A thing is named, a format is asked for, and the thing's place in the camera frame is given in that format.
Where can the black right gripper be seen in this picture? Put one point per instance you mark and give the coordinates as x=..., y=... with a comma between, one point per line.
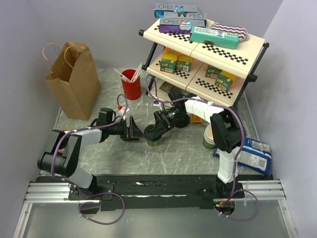
x=164, y=125

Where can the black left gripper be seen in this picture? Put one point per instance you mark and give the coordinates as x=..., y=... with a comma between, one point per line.
x=134, y=131

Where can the green paper coffee cup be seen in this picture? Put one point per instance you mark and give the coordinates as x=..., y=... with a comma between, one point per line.
x=153, y=142

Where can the cardboard cup carrier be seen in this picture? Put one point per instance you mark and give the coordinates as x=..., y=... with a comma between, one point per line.
x=68, y=129

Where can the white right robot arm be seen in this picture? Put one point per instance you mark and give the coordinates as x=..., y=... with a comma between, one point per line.
x=226, y=127

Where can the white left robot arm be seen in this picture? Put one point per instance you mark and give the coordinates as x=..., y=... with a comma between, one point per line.
x=61, y=151

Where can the stack of black lids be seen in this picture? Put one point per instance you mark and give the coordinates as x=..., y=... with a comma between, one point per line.
x=182, y=122

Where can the orange snack bag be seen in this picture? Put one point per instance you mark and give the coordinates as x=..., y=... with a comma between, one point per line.
x=196, y=119

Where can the magazine on bottom shelf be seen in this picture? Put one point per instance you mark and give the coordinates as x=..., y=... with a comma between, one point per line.
x=166, y=88

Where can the red plastic cup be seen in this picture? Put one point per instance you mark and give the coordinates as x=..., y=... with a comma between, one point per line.
x=132, y=90

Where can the stack of green paper cups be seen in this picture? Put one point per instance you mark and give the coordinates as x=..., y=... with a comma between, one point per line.
x=208, y=141

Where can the green yellow box far left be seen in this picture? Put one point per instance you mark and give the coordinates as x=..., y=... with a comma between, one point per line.
x=169, y=60

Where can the green yellow box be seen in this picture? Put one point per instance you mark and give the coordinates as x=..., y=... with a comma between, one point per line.
x=225, y=80
x=184, y=62
x=212, y=72
x=169, y=60

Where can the cream three-tier shelf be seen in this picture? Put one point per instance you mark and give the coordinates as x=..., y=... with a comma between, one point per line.
x=241, y=62

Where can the green yellow box far right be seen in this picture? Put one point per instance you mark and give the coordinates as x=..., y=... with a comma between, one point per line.
x=225, y=80

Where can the brown paper bag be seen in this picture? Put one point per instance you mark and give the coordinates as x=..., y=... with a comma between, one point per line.
x=74, y=81

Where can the blue chips bag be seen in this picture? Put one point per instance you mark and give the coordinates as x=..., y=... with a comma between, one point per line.
x=256, y=156

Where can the purple grey R+Co box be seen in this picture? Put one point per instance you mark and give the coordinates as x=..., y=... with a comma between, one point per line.
x=179, y=26

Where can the teal rectangular box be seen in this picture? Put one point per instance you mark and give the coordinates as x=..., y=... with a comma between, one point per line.
x=214, y=37

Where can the top grey R+Co box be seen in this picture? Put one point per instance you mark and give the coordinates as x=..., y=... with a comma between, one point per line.
x=167, y=10

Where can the purple wavy pouch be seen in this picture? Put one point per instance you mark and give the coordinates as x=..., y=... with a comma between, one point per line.
x=241, y=31

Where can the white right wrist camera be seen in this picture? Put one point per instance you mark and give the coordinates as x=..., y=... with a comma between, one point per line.
x=157, y=104

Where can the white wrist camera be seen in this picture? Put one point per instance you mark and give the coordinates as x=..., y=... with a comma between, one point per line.
x=157, y=104
x=122, y=111

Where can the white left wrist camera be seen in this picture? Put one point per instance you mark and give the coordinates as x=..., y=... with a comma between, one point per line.
x=122, y=111

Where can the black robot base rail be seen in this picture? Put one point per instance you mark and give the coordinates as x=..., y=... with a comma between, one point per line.
x=160, y=191

